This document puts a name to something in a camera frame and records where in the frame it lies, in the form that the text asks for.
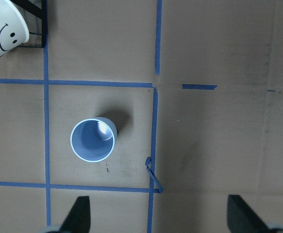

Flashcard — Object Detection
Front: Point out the blue plastic cup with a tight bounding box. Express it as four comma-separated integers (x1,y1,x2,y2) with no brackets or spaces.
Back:
70,117,117,163

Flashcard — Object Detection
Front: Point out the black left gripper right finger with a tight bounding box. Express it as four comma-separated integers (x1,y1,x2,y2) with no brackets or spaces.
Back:
227,195,272,233

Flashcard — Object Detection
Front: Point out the white smiley mug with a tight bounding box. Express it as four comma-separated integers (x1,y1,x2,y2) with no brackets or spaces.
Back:
0,0,29,57

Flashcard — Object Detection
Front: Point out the black wire mug rack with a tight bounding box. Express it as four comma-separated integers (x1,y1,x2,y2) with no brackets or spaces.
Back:
12,0,48,49

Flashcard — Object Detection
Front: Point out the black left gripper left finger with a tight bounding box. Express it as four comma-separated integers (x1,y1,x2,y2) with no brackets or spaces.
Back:
59,196,91,233

